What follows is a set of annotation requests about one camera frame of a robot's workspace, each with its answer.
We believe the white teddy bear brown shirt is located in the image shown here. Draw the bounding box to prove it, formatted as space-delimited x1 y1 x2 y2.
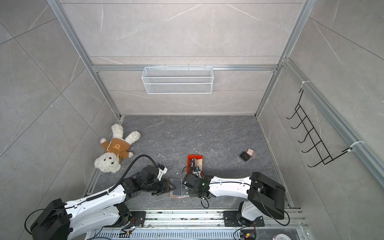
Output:
94 124 141 174

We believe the aluminium rail frame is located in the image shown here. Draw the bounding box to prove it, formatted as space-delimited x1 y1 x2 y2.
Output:
86 209 313 240

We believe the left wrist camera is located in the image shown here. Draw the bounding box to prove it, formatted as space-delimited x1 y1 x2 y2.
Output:
157 164 168 181

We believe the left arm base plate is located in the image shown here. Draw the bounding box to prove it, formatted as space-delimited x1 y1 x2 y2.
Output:
115 211 147 228

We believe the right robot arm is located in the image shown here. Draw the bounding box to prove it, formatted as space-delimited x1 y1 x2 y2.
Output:
182 172 286 225

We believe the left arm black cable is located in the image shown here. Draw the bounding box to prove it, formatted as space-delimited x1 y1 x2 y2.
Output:
107 154 158 193

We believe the red plastic tray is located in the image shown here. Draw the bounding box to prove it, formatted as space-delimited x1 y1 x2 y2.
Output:
187 155 204 173

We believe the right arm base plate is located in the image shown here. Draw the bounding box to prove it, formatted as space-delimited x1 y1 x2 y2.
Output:
223 211 265 227

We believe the white wire mesh basket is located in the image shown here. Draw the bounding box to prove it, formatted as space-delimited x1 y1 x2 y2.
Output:
142 66 214 95

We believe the white round object bottom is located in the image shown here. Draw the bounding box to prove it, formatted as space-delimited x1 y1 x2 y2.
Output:
273 234 292 240

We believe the black wire hook rack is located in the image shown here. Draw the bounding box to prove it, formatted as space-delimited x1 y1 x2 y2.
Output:
286 89 353 168

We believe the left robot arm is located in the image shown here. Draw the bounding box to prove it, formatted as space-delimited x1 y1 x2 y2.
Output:
30 165 176 240

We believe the tan leather card holder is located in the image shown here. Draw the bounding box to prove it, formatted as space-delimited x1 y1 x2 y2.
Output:
170 178 189 199

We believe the small black pink box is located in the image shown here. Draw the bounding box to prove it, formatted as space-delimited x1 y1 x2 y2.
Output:
239 149 256 162

